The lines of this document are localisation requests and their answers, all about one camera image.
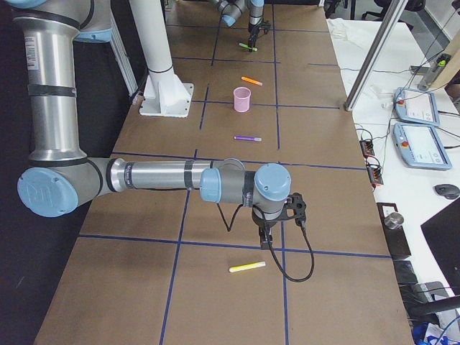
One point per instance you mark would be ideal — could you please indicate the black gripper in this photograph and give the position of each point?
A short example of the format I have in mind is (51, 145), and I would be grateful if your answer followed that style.
(254, 29)
(264, 221)

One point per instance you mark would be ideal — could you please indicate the green highlighter pen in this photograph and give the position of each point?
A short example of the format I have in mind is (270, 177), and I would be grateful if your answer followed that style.
(247, 47)

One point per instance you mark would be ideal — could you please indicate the yellow highlighter pen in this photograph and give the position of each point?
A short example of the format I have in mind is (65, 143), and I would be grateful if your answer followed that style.
(249, 266)

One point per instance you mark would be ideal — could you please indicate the orange highlighter pen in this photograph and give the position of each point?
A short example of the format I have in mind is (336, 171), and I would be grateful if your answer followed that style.
(252, 81)

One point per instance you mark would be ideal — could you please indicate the purple highlighter pen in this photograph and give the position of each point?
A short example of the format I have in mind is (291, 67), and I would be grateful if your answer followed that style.
(246, 138)

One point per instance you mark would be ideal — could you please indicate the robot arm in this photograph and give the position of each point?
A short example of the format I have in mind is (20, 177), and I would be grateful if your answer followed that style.
(79, 101)
(230, 11)

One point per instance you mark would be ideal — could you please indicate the pink mesh pen holder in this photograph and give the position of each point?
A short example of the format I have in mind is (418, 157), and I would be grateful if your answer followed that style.
(241, 99)

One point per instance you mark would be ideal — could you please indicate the lower orange black connector box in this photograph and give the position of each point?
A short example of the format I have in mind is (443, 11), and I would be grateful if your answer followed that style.
(375, 174)

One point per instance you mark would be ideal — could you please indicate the orange black connector box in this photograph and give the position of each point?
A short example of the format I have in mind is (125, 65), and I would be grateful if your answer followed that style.
(375, 174)
(367, 147)

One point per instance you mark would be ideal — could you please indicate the metal cylinder weight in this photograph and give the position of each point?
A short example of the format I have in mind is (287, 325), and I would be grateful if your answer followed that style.
(393, 220)

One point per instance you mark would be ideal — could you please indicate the black box under cylinder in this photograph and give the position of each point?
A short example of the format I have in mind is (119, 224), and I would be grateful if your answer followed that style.
(396, 239)

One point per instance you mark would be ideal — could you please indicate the upper orange black connector box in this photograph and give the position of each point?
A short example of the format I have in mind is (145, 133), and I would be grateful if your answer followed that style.
(367, 147)

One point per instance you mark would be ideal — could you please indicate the black monitor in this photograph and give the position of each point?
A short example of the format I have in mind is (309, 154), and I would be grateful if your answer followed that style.
(442, 235)

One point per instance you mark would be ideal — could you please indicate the lower teach pendant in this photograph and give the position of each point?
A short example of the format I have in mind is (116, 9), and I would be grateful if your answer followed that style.
(420, 147)

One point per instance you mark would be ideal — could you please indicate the teach pendant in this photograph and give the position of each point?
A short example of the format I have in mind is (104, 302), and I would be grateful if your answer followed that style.
(420, 147)
(416, 106)

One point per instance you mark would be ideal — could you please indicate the upper teach pendant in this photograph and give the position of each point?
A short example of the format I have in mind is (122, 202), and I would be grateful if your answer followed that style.
(416, 106)

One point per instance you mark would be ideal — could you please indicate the blue white bag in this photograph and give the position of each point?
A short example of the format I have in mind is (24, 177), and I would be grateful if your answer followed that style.
(428, 333)

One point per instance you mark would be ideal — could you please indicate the black computer mouse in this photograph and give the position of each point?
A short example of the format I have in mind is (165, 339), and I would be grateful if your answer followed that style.
(448, 191)

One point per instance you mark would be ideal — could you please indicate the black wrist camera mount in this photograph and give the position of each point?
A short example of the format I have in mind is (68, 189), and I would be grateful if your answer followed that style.
(294, 208)

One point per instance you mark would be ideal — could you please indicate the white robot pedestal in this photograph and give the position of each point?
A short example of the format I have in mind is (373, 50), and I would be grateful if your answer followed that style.
(164, 93)

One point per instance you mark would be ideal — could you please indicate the aluminium frame post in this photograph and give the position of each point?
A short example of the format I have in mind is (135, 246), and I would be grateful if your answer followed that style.
(389, 22)

